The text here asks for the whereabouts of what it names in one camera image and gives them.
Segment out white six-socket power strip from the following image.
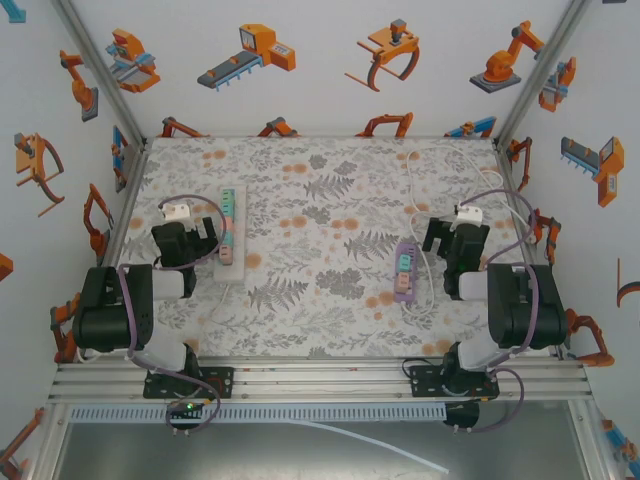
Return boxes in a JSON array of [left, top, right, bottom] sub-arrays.
[[213, 184, 249, 285]]

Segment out purple power strip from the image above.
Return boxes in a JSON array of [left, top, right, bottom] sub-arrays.
[[393, 242, 421, 305]]

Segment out floral patterned table mat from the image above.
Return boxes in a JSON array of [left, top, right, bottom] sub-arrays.
[[107, 135, 556, 359]]

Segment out small circuit board green light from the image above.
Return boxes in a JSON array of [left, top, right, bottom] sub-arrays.
[[166, 398, 205, 426]]

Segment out small black connector box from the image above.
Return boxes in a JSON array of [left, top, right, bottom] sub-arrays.
[[443, 401, 481, 432]]

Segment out thin white tube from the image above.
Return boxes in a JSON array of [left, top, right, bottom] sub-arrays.
[[292, 418, 451, 475]]

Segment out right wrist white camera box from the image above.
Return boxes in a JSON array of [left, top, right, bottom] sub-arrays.
[[453, 203, 484, 226]]

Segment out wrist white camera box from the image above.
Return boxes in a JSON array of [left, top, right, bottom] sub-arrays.
[[453, 203, 484, 226], [158, 201, 194, 225]]

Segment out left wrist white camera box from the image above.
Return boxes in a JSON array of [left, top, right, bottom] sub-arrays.
[[158, 201, 194, 225]]

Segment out long white power cord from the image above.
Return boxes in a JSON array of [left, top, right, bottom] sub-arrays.
[[402, 147, 506, 319]]

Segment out aluminium side rail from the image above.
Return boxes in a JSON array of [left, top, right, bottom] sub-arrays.
[[492, 139, 556, 306], [94, 142, 151, 271]]

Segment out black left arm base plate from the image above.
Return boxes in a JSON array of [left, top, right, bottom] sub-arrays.
[[143, 366, 235, 400]]

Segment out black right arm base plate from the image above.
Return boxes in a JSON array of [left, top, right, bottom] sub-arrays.
[[409, 364, 501, 401]]

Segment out aluminium frame rail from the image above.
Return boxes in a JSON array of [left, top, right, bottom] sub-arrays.
[[47, 357, 594, 406]]

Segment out white slotted cable duct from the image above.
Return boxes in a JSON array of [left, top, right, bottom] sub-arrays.
[[67, 403, 449, 425]]

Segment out aluminium frame post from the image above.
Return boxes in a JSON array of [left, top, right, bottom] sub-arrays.
[[49, 0, 151, 149], [492, 0, 594, 149]]

